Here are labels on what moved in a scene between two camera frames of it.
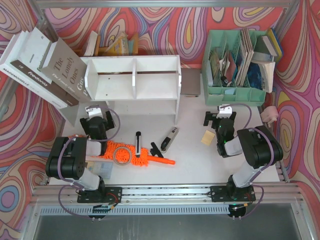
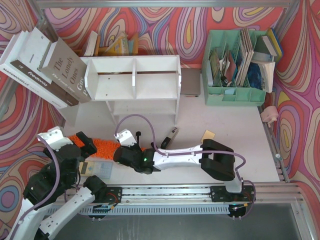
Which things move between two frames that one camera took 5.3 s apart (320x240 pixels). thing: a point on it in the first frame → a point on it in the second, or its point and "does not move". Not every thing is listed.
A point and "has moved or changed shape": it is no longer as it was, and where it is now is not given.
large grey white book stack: (50, 69) does not move
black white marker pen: (138, 134) does not move
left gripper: (109, 120) → (83, 144)
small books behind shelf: (125, 45) does not move
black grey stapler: (169, 140) does not move
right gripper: (208, 119) → (120, 155)
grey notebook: (190, 81) does not move
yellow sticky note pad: (207, 137) does not move
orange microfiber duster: (123, 154) has moved or changed shape
